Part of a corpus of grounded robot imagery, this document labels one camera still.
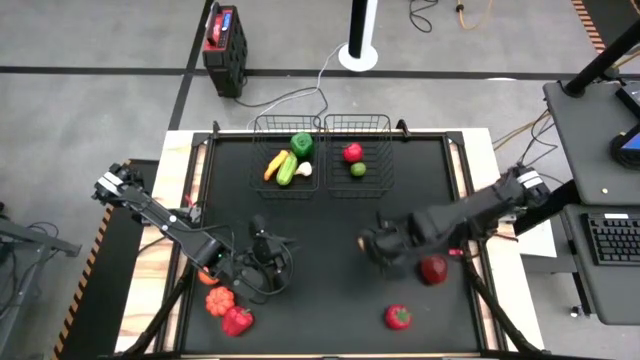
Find black wire basket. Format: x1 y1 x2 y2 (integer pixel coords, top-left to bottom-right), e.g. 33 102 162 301
323 113 396 200
248 114 322 200

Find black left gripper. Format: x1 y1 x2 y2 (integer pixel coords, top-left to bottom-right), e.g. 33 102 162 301
234 214 301 304

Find red bell pepper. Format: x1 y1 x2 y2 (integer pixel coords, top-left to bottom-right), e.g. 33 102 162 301
221 305 256 338

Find black monitor stand pole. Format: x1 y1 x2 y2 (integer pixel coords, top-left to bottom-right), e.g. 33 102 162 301
562 17 640 99

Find black mat with hazard stripe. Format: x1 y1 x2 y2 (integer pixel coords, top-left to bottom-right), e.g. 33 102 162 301
49 158 161 360

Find black pole with white base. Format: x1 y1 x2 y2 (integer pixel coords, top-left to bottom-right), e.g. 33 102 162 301
337 0 380 73

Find green bell pepper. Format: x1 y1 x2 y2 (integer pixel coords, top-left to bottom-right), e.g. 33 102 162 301
289 131 316 160

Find black device with blue screen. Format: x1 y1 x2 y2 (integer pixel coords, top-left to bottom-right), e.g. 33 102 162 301
608 122 640 170

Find orange toy carrot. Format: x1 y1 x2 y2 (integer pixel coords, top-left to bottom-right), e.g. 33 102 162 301
263 148 290 182

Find black table frame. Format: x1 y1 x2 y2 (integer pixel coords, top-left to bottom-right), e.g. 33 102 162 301
114 119 546 360

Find grey desk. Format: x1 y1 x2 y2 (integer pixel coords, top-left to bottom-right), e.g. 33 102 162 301
542 79 640 326

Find white cable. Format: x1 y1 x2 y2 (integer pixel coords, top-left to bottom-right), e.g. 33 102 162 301
247 42 349 130

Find light green cucumber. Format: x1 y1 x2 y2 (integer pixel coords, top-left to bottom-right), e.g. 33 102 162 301
275 152 300 187

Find yellow cable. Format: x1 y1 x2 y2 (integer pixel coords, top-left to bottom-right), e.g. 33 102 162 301
454 0 496 31
492 108 551 151

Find black cable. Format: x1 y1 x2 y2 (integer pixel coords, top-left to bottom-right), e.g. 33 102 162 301
233 85 330 121
408 0 440 34
499 112 564 184

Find dark red apple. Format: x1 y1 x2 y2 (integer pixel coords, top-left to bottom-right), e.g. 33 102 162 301
418 253 449 287

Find red and black battery box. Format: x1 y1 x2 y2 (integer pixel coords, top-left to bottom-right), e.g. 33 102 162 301
201 2 249 99

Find black keyboard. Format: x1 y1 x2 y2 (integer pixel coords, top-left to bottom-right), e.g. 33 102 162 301
580 212 640 267

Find orange mini pumpkin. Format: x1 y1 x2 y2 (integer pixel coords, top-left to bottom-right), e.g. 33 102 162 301
204 285 236 318

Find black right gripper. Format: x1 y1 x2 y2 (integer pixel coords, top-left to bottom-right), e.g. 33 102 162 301
360 212 429 269

